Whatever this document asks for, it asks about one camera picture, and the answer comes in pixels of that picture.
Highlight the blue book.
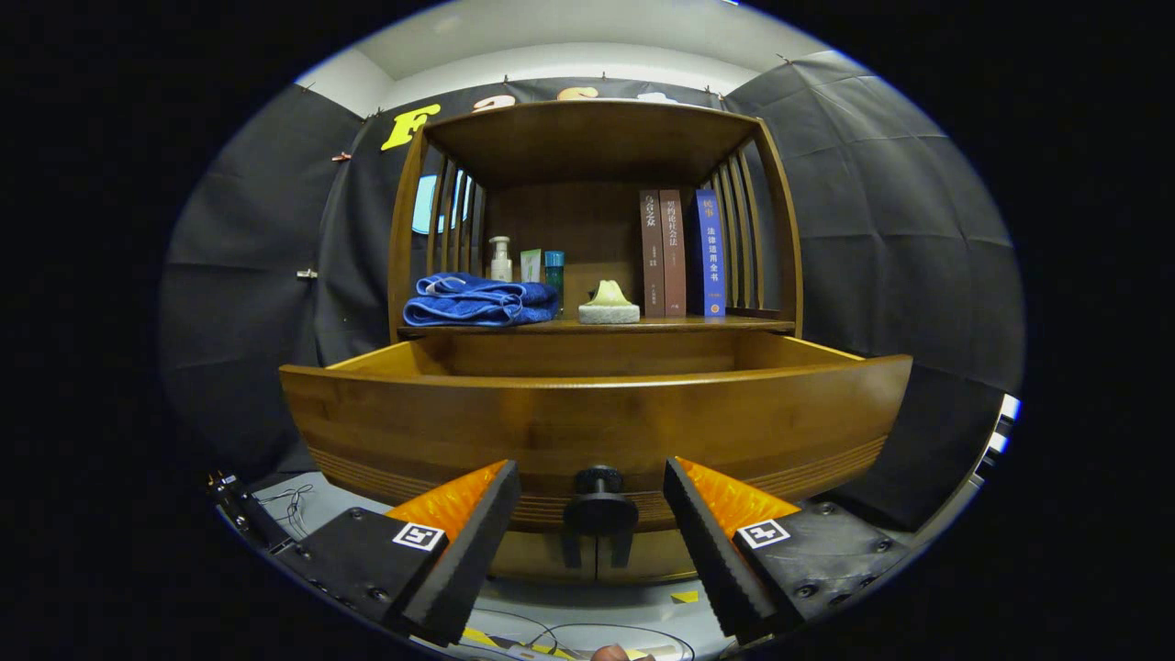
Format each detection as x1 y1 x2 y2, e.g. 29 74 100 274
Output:
687 189 727 319

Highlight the white board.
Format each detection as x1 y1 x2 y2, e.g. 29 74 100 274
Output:
973 393 1022 483

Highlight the black device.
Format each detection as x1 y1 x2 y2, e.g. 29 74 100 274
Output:
207 473 295 552

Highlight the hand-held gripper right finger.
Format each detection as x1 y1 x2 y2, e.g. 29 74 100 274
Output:
663 456 914 644

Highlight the wooden cabinet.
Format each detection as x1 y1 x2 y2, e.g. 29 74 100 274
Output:
386 98 807 586

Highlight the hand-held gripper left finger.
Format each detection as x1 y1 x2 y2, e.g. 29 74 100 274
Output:
292 459 522 646

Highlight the wooden drawer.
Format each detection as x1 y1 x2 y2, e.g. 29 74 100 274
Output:
278 329 914 538

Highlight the wooden countertop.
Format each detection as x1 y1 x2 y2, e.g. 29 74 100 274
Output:
397 315 798 336

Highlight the reddish brown book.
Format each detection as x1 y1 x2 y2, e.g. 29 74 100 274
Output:
659 189 688 319

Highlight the wooden cabinet door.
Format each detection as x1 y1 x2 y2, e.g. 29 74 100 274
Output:
597 531 708 584
487 531 598 584

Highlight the black floor cable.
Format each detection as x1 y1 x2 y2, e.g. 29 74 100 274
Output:
464 606 699 660

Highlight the dark brown book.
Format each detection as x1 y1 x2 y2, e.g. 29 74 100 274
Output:
639 189 666 319

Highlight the folded blue towel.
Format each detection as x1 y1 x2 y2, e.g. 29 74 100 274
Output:
403 272 561 328

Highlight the black backdrop cloth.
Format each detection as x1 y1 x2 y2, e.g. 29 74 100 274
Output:
158 50 1024 533

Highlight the thin grey cable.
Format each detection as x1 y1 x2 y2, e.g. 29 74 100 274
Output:
257 484 315 538

